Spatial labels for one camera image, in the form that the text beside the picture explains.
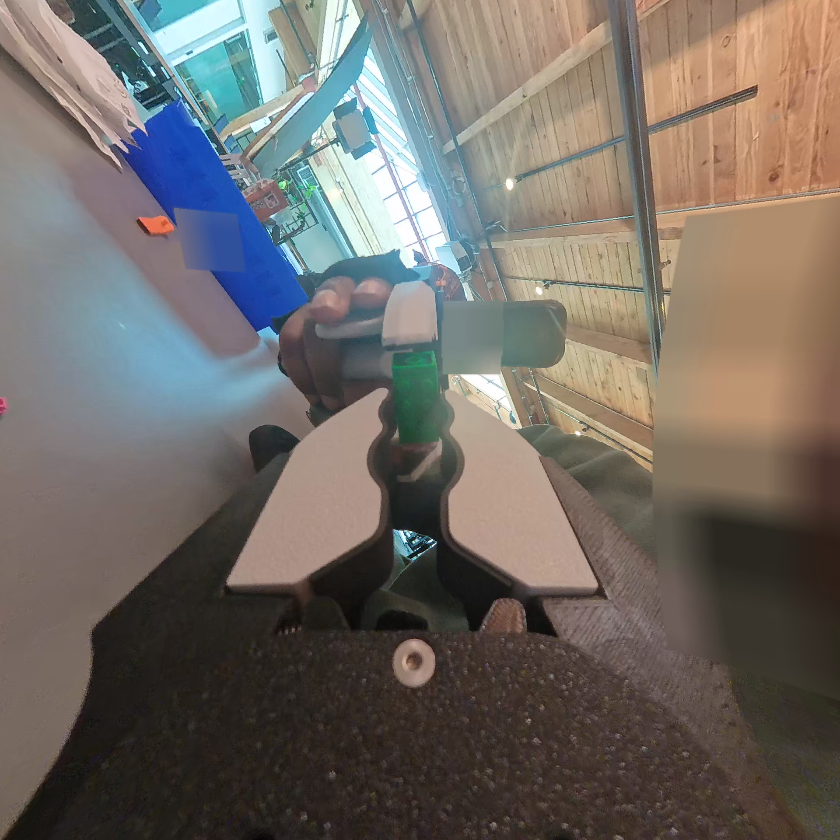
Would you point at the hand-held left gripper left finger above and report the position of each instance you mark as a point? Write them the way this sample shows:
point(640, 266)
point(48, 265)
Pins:
point(315, 512)

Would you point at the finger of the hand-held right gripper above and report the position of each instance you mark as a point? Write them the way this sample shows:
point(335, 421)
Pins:
point(412, 302)
point(410, 333)

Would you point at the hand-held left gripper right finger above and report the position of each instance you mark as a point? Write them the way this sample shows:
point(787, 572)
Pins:
point(512, 518)

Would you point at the green toy brick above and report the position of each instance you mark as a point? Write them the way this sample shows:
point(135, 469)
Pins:
point(415, 407)

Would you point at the person's right hand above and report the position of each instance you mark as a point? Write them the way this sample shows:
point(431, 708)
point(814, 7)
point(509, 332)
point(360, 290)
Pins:
point(308, 358)

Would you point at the hanging light panel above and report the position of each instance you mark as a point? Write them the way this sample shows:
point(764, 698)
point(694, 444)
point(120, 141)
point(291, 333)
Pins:
point(353, 128)

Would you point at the grey metal pole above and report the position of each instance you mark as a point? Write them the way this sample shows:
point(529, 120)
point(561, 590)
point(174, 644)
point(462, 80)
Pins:
point(633, 131)

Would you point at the blue plastic bin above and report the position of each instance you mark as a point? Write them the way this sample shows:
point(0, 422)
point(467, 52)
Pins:
point(190, 164)

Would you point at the orange toy piece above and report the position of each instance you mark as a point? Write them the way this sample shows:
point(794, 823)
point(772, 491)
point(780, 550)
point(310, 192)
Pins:
point(156, 225)

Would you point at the white crumpled paper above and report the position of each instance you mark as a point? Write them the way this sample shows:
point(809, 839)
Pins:
point(59, 59)

